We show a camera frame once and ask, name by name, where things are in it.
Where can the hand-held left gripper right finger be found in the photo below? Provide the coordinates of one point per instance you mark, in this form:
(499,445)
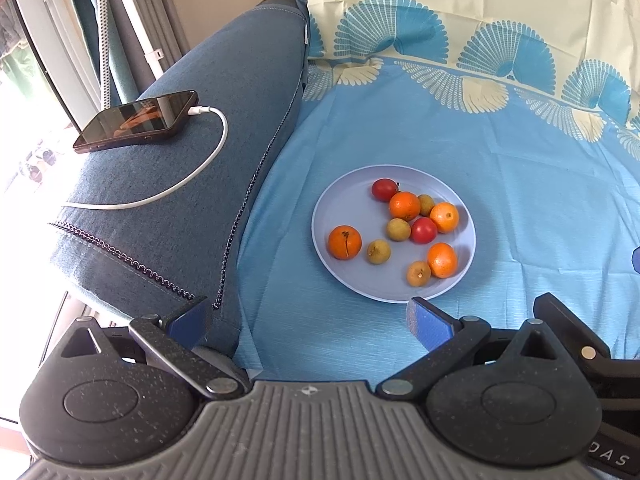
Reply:
(425,322)

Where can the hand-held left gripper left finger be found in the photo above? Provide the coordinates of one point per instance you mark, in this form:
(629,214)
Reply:
(192,322)

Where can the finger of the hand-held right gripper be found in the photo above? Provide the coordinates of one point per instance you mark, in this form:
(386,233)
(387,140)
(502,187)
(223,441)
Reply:
(636,260)
(575,330)

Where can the tan longan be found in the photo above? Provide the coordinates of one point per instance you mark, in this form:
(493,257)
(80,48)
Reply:
(398,229)
(427,203)
(378,250)
(418,273)

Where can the small orange with dark slit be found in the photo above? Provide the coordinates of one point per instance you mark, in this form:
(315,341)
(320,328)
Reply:
(344,241)

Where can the pale blue round plate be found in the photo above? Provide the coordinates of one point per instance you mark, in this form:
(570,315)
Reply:
(360,200)

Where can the red cherry tomato with stem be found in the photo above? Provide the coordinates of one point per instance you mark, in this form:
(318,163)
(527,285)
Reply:
(384,189)

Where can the blue sofa armrest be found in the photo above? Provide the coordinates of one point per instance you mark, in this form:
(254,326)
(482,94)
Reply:
(175,195)

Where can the blue and cream printed sheet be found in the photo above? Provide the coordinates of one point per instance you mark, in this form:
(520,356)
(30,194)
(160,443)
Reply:
(500,160)

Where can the black smartphone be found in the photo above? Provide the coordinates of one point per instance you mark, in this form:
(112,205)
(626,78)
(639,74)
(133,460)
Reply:
(135,120)

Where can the teal curtain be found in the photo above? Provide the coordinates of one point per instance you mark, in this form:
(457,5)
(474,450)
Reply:
(122,60)

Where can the white dotted pole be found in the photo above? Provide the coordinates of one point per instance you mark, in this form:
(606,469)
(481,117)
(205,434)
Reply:
(104,35)

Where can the white pipe with clamp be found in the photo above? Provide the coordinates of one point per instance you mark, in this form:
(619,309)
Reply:
(142,25)

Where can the grey pleated curtain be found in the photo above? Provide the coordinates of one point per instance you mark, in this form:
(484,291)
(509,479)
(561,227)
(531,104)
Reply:
(167,5)

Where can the white window frame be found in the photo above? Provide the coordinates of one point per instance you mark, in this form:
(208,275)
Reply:
(50,25)

